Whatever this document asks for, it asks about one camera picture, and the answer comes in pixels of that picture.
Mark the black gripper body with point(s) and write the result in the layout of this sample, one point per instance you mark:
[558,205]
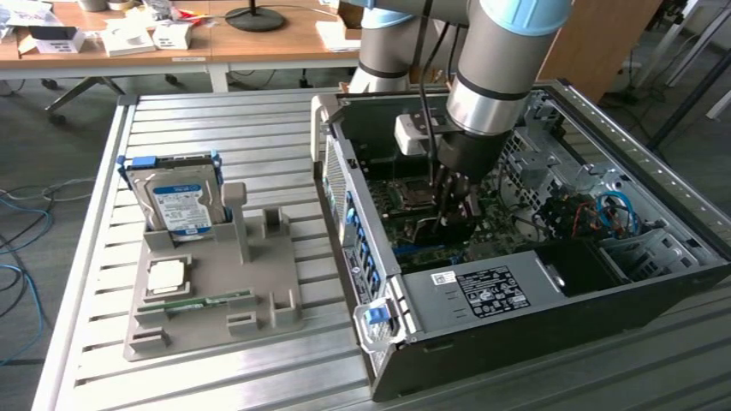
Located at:
[473,156]

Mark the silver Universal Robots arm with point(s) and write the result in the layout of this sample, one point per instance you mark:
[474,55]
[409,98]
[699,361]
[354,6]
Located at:
[502,64]

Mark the metal CPU socket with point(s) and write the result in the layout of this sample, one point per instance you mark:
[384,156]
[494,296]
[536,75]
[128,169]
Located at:
[408,194]

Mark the green motherboard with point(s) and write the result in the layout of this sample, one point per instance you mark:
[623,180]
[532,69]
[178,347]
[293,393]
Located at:
[508,227]

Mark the silver chipset heatsink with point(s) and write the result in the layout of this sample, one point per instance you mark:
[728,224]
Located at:
[488,253]

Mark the blue expansion slot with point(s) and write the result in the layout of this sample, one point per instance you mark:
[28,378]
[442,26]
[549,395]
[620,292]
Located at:
[401,249]

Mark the grey power supply unit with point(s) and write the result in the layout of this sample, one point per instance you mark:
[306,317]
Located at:
[433,308]

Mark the blue case latch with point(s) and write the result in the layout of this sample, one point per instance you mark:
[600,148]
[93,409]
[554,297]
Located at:
[374,317]

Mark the open black PC case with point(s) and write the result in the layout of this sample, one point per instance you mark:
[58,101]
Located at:
[513,342]

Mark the silver disk bay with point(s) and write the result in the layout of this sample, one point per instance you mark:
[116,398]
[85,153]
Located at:
[651,257]

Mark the wooden cabinet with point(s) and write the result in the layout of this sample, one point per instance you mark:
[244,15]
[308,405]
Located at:
[616,43]

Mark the white paper stack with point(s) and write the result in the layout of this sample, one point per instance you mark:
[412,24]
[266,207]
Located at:
[336,36]

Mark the grey plastic parts rack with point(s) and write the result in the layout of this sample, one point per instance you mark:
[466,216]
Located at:
[228,278]

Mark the white table leg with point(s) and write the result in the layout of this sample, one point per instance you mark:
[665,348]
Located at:
[719,107]

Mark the hard disk in blue caddy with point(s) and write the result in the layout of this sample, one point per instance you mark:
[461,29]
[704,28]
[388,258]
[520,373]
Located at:
[176,205]

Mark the black round lamp base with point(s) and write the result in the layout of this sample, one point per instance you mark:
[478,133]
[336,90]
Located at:
[253,19]

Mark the green RAM stick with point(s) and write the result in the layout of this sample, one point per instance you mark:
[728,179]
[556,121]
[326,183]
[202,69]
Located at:
[193,303]

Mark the silver CPU chip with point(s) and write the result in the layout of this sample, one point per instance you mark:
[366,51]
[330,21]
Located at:
[165,276]

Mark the small white box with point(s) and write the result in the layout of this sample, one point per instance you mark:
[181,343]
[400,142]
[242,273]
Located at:
[170,36]

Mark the flat white box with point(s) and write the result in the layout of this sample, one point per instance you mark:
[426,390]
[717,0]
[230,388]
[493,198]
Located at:
[128,40]

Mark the tape roll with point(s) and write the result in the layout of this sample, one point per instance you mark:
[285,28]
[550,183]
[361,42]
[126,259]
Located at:
[120,4]

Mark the grey mug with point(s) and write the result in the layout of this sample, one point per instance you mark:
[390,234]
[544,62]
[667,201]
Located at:
[90,4]

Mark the white box with black lid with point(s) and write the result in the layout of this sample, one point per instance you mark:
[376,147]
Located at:
[57,45]

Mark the clear plastic bag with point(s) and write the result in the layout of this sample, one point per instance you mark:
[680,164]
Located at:
[22,15]

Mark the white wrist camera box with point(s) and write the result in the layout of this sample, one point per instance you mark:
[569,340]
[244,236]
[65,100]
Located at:
[410,137]

